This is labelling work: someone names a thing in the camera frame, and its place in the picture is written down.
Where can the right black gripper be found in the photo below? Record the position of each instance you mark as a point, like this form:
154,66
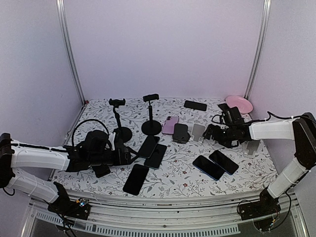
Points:
216,128

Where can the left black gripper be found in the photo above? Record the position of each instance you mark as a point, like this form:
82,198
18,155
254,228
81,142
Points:
126,159

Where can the white folding stand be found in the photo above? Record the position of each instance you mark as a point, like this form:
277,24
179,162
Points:
251,148

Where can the blue-edged phone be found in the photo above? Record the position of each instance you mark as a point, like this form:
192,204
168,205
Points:
209,168
224,162

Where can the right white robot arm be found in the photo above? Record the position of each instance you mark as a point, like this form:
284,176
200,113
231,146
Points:
290,140

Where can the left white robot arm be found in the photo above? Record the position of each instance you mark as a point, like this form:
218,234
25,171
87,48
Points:
14,156

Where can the black phone upper stacked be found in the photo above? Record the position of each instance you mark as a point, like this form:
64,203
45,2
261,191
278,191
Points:
148,146

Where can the black phone stacked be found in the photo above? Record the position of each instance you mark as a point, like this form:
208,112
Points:
148,146
156,158

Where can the black phone front left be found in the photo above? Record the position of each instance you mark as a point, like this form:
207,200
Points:
136,179

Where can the black phone lower stacked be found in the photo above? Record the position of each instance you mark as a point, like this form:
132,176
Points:
156,158

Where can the left tall black phone stand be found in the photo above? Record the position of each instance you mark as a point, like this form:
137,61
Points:
122,132

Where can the tall black phone stand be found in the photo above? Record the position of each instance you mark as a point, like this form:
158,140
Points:
122,132
151,127

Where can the black phone under plate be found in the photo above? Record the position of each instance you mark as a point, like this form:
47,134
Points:
224,107

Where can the black phone small left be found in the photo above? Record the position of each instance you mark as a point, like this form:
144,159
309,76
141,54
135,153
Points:
101,171

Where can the silver folding phone stand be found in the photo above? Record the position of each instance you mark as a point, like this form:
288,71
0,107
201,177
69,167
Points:
197,133

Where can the right tall black phone stand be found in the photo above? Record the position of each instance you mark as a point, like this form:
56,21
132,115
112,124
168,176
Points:
151,127

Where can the black folding stand centre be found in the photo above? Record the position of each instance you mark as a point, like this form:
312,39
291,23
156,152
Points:
180,134

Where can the black phone at back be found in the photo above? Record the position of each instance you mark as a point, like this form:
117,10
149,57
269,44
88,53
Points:
195,105

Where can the pink plate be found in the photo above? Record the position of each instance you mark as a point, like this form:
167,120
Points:
243,105

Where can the floral patterned table mat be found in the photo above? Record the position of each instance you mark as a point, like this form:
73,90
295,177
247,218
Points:
176,177

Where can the pink smartphone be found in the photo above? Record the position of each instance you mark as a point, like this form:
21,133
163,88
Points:
168,127

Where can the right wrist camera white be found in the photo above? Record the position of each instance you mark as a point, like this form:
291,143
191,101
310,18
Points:
232,116

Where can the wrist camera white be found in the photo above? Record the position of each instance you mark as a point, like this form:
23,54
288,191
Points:
100,146
232,116

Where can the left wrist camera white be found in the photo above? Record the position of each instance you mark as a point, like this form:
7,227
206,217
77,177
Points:
100,146

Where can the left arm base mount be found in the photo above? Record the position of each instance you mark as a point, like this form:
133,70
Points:
79,209

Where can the aluminium front rail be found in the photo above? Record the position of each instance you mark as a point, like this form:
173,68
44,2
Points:
215,216

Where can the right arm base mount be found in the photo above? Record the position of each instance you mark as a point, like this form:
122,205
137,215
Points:
263,212

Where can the right aluminium frame post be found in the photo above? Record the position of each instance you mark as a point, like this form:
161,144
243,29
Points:
259,48

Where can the aluminium frame post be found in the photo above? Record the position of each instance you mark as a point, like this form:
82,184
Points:
68,47
259,48

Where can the left aluminium frame post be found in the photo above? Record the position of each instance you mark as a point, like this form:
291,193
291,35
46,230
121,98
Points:
68,47

